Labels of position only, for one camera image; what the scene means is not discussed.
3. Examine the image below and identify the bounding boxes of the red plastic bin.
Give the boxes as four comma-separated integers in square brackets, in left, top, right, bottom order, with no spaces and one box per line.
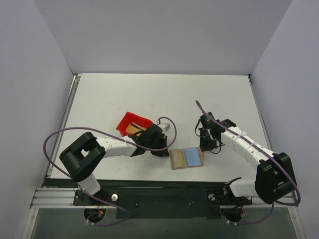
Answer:
[116,112,153,136]

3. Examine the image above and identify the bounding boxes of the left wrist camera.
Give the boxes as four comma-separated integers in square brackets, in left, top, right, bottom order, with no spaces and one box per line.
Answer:
[157,120,170,133]

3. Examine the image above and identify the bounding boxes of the tan leather card holder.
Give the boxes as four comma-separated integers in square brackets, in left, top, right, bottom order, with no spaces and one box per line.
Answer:
[169,147,204,170]

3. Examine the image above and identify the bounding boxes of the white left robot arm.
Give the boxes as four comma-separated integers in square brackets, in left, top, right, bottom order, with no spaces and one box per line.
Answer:
[59,123,170,205]

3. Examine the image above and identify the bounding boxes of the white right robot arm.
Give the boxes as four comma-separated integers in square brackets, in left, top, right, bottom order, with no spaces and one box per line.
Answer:
[195,113,297,204]

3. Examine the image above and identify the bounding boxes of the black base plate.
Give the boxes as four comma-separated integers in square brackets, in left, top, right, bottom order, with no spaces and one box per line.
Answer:
[73,180,252,219]

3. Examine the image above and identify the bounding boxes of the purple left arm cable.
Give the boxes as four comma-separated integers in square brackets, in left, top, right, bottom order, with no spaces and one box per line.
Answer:
[43,116,177,226]

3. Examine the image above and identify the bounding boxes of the gold card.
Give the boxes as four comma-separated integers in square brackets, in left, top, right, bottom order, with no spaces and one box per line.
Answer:
[126,122,146,134]
[171,150,186,168]

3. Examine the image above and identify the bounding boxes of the aluminium frame rail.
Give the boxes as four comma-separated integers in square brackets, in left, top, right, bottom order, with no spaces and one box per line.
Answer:
[29,186,118,209]

